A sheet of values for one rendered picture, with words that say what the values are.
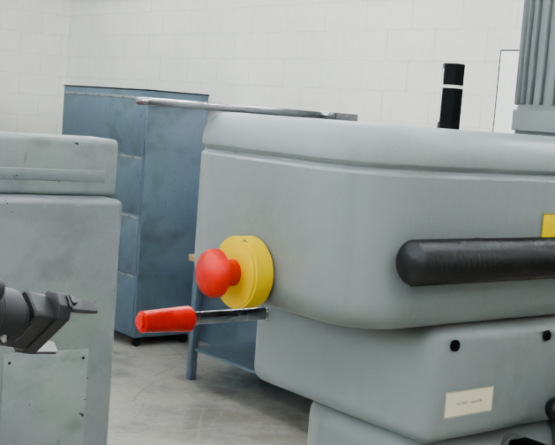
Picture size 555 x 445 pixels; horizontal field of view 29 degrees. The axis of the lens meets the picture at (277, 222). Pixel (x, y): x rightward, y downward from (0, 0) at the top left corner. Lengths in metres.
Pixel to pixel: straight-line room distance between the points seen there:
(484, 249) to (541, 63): 0.37
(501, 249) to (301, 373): 0.25
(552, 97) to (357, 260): 0.40
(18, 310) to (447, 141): 0.94
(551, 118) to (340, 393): 0.38
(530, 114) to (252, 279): 0.43
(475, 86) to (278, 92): 1.92
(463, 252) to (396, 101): 6.25
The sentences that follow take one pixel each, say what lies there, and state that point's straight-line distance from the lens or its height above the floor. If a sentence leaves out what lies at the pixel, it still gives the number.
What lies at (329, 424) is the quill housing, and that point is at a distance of 1.02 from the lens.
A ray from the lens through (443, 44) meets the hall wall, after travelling 6.81.
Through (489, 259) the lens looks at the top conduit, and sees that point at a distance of 0.83.
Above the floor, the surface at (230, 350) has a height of 0.23.
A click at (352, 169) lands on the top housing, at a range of 0.81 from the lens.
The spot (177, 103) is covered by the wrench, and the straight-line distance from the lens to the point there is 0.94.
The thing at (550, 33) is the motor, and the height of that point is 2.00.
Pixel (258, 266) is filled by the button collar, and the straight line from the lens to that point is 0.85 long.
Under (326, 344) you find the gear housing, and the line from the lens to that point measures 0.96.
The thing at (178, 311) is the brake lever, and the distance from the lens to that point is 0.96.
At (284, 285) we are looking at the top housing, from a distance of 0.85.
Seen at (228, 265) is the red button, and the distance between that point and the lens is 0.85.
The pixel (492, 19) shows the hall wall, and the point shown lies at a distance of 6.57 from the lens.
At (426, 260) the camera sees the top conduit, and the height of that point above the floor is 1.79.
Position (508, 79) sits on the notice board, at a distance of 6.44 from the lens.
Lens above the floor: 1.89
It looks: 6 degrees down
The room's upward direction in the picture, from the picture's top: 4 degrees clockwise
